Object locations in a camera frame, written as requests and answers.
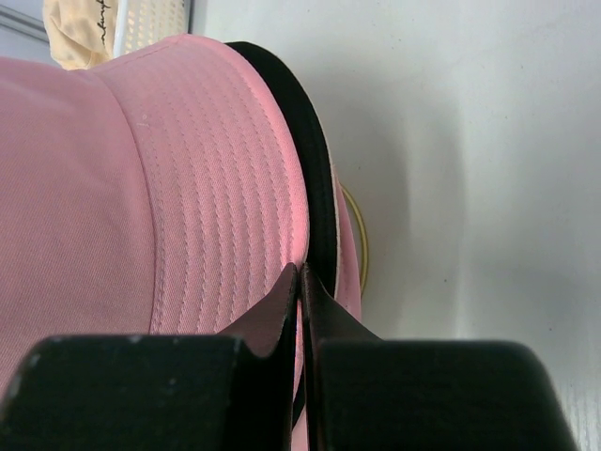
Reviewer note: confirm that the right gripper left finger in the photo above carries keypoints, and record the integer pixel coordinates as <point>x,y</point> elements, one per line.
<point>226,391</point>

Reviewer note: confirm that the black bucket hat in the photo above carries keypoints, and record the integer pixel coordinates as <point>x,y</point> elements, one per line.
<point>313,153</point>

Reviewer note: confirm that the left corner aluminium profile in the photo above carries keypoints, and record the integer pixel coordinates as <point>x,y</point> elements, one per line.
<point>23,24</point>

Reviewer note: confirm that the white plastic basket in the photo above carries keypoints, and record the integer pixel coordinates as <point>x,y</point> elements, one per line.
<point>140,23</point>

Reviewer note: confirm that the cream bucket hat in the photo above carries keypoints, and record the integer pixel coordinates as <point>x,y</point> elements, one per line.
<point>81,33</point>

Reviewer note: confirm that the gold wire hat stand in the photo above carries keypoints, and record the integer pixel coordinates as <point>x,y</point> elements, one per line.
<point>364,242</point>

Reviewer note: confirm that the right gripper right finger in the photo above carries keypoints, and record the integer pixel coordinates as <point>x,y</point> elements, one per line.
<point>367,393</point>

